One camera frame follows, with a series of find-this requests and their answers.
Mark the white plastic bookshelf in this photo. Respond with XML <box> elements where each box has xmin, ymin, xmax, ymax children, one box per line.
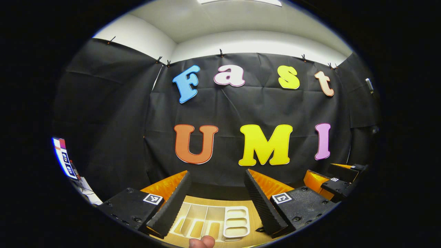
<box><xmin>169</xmin><ymin>201</ymin><xmax>250</xmax><ymax>241</ymax></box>

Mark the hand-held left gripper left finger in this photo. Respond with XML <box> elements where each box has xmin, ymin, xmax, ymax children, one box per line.
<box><xmin>103</xmin><ymin>170</ymin><xmax>193</xmax><ymax>239</ymax></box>

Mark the coloured monitor screen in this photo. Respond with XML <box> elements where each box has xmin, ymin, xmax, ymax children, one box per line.
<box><xmin>52</xmin><ymin>137</ymin><xmax>78</xmax><ymax>180</ymax></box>

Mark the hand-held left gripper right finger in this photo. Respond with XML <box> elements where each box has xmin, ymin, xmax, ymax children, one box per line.
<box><xmin>244</xmin><ymin>169</ymin><xmax>340</xmax><ymax>239</ymax></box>

